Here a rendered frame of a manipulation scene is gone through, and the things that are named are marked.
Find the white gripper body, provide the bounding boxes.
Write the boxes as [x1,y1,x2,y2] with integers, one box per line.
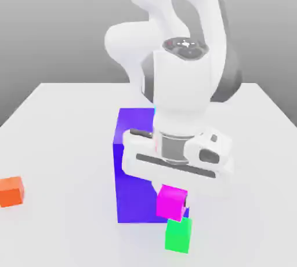
[122,129,234,195]

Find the large blue box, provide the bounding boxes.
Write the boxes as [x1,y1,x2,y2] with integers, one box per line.
[113,107,190,224]

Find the small green cube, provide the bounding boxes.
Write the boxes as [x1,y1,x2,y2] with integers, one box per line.
[164,216,193,254]

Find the small magenta cube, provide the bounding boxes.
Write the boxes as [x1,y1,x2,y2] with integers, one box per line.
[155,184,189,222]

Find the small orange cube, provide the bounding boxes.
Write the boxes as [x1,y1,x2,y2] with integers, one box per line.
[0,175,25,209]

